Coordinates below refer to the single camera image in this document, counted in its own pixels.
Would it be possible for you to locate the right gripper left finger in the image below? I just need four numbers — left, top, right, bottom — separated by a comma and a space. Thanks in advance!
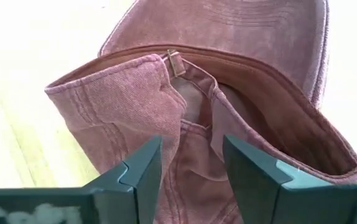
0, 135, 164, 224

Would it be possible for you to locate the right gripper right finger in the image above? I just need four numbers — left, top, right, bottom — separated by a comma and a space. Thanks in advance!
222, 134, 357, 224

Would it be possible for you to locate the maroon baseball cap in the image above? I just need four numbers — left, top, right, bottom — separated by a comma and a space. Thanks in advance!
44, 0, 357, 224

